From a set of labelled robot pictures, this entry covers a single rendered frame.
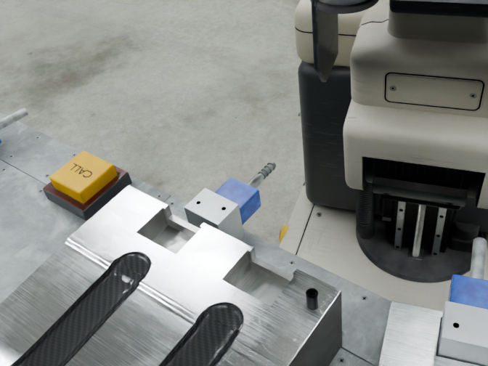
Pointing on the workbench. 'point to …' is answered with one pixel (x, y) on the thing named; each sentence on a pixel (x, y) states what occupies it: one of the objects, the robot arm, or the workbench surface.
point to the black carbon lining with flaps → (123, 285)
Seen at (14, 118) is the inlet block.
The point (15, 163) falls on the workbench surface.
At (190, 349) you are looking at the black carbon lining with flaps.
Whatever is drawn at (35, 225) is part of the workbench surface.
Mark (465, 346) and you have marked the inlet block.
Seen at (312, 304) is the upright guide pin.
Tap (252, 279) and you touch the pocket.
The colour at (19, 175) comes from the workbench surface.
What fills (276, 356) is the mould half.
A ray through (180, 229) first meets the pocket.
